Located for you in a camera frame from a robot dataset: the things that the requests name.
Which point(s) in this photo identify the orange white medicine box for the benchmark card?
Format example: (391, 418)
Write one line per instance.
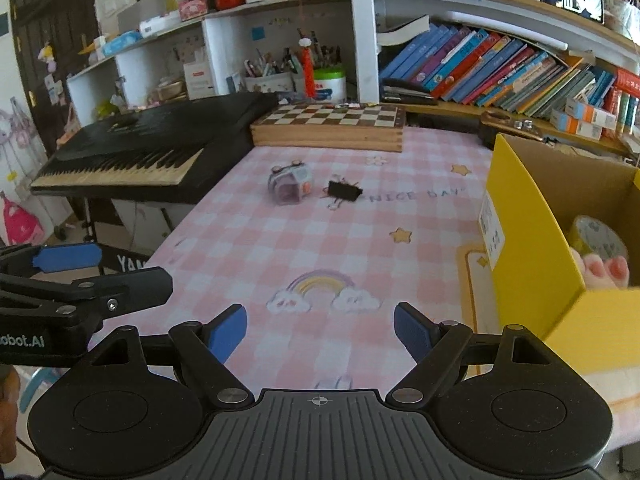
(588, 113)

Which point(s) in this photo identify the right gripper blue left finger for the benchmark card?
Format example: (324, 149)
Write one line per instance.
(226, 332)

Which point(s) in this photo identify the brown wooden small box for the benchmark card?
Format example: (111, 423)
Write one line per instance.
(494, 122)

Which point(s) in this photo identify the red hanging tassel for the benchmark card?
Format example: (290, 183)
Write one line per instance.
(308, 67)

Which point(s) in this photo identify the person's left hand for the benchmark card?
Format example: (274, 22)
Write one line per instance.
(10, 393)

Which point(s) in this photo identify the yellow packing tape roll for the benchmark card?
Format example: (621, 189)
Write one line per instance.
(589, 235)

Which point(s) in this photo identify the green lid white jar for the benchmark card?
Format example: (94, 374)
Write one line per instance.
(330, 84)

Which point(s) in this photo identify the pink checkered tablecloth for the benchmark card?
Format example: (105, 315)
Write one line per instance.
(320, 286)

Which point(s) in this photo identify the black Yamaha keyboard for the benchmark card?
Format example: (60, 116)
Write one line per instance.
(173, 153)

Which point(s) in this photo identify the wooden chess board box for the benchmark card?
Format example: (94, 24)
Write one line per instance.
(365, 127)

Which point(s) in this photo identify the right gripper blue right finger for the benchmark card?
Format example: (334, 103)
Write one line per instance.
(414, 330)

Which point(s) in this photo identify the yellow cardboard box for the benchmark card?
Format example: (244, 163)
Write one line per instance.
(534, 194)

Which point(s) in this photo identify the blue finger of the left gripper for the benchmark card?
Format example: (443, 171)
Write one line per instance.
(59, 258)

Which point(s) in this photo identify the pink plush toy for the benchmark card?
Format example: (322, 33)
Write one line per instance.
(602, 274)

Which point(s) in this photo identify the black binder clip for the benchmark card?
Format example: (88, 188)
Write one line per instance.
(339, 191)

